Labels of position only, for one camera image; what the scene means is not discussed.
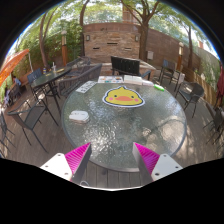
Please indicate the black metal mesh chair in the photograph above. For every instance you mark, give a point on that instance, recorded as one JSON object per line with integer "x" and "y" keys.
{"x": 31, "y": 115}
{"x": 3, "y": 126}

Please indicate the grey wall box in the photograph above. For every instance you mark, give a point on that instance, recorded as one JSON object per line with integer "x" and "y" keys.
{"x": 150, "y": 55}

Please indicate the clear plastic cup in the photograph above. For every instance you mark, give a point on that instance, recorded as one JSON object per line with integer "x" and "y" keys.
{"x": 53, "y": 67}

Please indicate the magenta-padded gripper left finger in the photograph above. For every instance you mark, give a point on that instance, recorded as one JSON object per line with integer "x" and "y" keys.
{"x": 77, "y": 159}

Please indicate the dark round glass table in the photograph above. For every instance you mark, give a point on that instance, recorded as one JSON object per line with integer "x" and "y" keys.
{"x": 50, "y": 76}

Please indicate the yellow duck mouse pad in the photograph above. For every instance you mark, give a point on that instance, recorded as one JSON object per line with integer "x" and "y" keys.
{"x": 123, "y": 96}

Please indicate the orange canopy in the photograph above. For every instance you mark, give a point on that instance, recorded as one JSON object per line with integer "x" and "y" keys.
{"x": 11, "y": 63}

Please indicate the forked slim tree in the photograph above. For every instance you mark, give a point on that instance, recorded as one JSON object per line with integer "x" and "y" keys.
{"x": 42, "y": 43}

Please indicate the black wall lamp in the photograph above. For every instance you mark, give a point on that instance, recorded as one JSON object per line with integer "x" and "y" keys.
{"x": 136, "y": 38}
{"x": 87, "y": 37}

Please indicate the blue mesh chair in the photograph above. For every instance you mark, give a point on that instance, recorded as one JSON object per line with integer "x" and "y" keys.
{"x": 34, "y": 75}

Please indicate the dark metal chair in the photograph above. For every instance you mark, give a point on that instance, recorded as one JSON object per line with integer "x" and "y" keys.
{"x": 195, "y": 91}
{"x": 217, "y": 121}
{"x": 169, "y": 68}

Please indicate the large branching tree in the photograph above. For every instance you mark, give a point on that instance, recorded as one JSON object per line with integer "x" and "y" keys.
{"x": 143, "y": 36}

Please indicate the curved trunk tree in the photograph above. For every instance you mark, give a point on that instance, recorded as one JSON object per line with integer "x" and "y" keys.
{"x": 82, "y": 20}

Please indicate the yellow plate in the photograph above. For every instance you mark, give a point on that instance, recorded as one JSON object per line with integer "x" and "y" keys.
{"x": 60, "y": 70}

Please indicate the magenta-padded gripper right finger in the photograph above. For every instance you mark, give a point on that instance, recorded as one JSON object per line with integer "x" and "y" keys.
{"x": 148, "y": 159}

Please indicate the white card with numbers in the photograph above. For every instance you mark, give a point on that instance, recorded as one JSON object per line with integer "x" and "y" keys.
{"x": 86, "y": 87}

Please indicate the white computer mouse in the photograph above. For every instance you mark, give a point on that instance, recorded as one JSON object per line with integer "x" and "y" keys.
{"x": 79, "y": 116}

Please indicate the black slatted wooden chair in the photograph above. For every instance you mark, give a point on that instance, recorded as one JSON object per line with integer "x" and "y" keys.
{"x": 125, "y": 66}

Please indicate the colourful picture sheet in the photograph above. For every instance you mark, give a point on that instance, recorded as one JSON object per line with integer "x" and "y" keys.
{"x": 110, "y": 79}

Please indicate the brown lamp post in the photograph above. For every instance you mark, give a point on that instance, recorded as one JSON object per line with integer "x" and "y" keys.
{"x": 64, "y": 50}
{"x": 180, "y": 56}

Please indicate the wooden fence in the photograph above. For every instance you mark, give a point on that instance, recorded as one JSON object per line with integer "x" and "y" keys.
{"x": 200, "y": 85}

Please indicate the thin tree by fence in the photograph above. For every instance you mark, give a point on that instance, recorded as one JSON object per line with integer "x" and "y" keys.
{"x": 190, "y": 46}

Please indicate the small white booklet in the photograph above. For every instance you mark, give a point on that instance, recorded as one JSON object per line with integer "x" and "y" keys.
{"x": 148, "y": 83}

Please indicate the person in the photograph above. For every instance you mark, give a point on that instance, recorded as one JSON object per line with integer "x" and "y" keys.
{"x": 16, "y": 81}
{"x": 7, "y": 95}

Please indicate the red closed umbrella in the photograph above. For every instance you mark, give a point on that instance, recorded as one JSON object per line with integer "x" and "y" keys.
{"x": 220, "y": 85}

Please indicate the white open book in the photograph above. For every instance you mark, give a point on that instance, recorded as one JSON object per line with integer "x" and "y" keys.
{"x": 133, "y": 79}

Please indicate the grey wicker armchair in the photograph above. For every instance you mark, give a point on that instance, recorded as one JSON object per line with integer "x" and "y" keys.
{"x": 83, "y": 76}
{"x": 80, "y": 62}

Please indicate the stone raised basin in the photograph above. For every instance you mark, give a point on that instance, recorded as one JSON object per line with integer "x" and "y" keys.
{"x": 106, "y": 68}

